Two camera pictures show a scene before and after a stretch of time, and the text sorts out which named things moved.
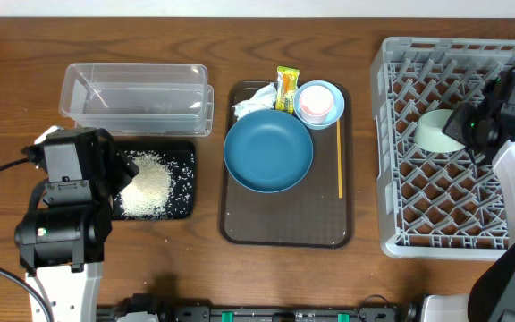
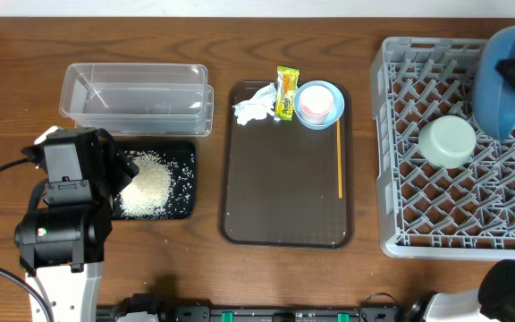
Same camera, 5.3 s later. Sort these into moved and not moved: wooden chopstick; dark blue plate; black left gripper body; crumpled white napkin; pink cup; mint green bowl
Moved: dark blue plate; mint green bowl
Not moved: pink cup; black left gripper body; crumpled white napkin; wooden chopstick
